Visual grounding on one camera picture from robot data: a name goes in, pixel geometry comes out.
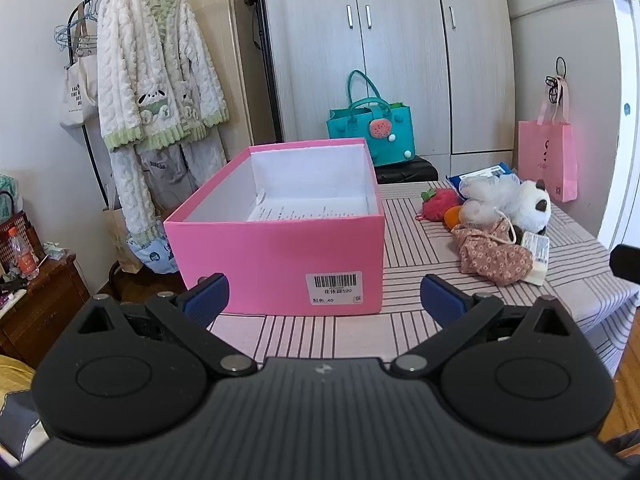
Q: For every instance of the red strawberry plush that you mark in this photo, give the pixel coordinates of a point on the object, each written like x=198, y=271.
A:
x=437, y=205

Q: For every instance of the floral fabric pouch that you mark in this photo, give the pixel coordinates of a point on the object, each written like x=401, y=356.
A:
x=490, y=257

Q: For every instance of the grey wardrobe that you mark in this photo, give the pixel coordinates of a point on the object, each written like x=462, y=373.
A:
x=400, y=60

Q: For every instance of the white plush bear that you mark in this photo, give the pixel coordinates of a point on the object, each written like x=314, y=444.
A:
x=485, y=197

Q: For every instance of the white door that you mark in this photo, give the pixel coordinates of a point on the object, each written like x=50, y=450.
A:
x=625, y=160

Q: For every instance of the white canvas tote bag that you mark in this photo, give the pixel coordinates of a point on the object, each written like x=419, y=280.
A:
x=77, y=90

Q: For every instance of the small white packet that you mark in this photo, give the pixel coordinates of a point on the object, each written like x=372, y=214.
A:
x=55, y=251

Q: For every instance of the brown paper bag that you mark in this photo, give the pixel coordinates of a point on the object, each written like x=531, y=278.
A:
x=117, y=240

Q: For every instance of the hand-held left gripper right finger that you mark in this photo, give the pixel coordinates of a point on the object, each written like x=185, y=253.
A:
x=442, y=300

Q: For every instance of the black suitcase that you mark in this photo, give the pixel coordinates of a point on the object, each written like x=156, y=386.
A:
x=405, y=172

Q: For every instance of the black pole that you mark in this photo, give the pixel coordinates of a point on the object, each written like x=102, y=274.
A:
x=260, y=35

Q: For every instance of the blue packet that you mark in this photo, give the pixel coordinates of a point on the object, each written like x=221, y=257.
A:
x=480, y=175

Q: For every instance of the white labelled packet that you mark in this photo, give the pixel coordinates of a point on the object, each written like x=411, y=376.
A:
x=536, y=255

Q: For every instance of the woven basket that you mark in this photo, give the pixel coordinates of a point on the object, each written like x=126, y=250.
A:
x=15, y=220

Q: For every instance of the yellow blanket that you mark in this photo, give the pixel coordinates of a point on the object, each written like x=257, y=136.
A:
x=12, y=375

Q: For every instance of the white and green plush robe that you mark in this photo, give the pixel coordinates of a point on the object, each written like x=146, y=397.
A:
x=145, y=60

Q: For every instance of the panda plush toy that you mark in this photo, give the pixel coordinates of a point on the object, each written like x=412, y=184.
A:
x=530, y=205

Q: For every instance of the white plush pajama pants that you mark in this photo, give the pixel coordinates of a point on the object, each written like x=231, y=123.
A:
x=130, y=195

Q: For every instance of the orange ball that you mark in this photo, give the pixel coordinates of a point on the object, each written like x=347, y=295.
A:
x=451, y=216

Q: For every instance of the green and white plastic bag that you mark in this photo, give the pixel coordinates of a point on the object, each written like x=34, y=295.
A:
x=7, y=190

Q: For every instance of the striped tablecloth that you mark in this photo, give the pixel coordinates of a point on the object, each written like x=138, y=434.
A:
x=350, y=330

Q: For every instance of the orange drink bottle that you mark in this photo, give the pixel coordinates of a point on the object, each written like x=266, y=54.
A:
x=22, y=257

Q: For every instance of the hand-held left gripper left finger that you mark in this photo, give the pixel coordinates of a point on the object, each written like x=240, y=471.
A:
x=205, y=297

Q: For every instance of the wooden nightstand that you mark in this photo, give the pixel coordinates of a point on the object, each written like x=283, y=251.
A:
x=45, y=310

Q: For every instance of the pink cardboard box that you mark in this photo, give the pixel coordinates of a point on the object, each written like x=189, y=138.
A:
x=280, y=255

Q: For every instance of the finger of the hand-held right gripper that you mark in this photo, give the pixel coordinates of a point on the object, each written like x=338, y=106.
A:
x=626, y=262

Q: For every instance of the pink paper bag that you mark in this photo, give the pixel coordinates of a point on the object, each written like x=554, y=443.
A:
x=545, y=160

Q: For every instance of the black metal clothes rack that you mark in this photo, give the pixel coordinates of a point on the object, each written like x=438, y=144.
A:
x=86, y=135

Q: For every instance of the blue and white cloth bag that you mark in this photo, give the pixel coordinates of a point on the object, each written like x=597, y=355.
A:
x=155, y=255

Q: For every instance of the printed paper sheet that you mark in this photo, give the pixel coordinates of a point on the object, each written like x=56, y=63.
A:
x=300, y=210

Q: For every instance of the teal felt handbag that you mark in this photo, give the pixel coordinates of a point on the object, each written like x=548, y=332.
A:
x=350, y=125

